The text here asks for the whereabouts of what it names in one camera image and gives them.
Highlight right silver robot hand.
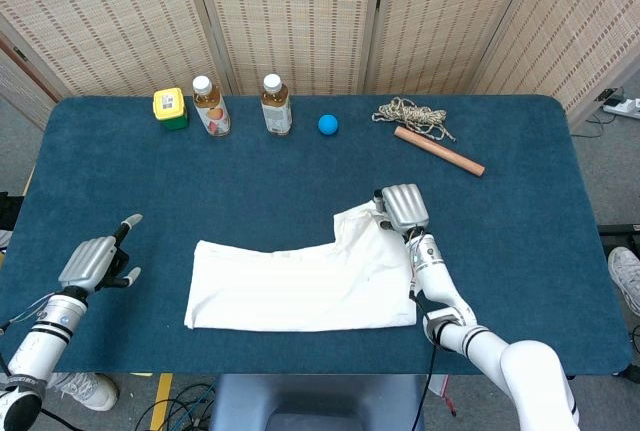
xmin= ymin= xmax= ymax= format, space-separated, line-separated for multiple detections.
xmin=372 ymin=183 xmax=431 ymax=233

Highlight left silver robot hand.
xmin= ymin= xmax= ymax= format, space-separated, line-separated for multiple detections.
xmin=58 ymin=213 xmax=145 ymax=295

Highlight white cloth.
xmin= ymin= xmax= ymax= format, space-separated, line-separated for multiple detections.
xmin=183 ymin=203 xmax=419 ymax=333

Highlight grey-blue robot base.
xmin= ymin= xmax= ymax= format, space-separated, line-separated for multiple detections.
xmin=208 ymin=374 xmax=426 ymax=431

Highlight brown wooden stick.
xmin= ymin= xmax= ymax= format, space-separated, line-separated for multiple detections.
xmin=393 ymin=125 xmax=487 ymax=178

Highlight black stand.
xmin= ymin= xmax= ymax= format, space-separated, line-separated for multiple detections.
xmin=0 ymin=192 xmax=24 ymax=232

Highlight white sneaker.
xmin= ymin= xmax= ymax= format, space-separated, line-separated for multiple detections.
xmin=47 ymin=372 xmax=120 ymax=412
xmin=607 ymin=245 xmax=640 ymax=317

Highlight dark blue table cloth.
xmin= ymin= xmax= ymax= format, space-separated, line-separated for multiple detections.
xmin=0 ymin=94 xmax=632 ymax=377

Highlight tea bottle with text label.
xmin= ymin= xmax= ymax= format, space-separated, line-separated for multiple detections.
xmin=260 ymin=73 xmax=294 ymax=136

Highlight green jar with yellow lid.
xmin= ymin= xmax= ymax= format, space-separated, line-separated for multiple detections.
xmin=152 ymin=87 xmax=191 ymax=131

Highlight tea bottle with fruit label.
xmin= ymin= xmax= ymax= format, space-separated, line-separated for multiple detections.
xmin=192 ymin=75 xmax=232 ymax=138

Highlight black metal bar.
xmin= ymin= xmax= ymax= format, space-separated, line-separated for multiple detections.
xmin=597 ymin=223 xmax=640 ymax=252

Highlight woven bamboo folding screen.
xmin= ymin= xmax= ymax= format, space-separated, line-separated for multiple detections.
xmin=0 ymin=0 xmax=640 ymax=125

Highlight white power strip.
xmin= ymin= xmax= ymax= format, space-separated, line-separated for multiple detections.
xmin=602 ymin=98 xmax=640 ymax=120

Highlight beige speckled rope bundle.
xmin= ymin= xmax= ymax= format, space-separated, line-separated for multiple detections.
xmin=371 ymin=96 xmax=457 ymax=143

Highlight black floor cables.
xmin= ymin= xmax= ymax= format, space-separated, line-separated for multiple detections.
xmin=119 ymin=383 xmax=216 ymax=431

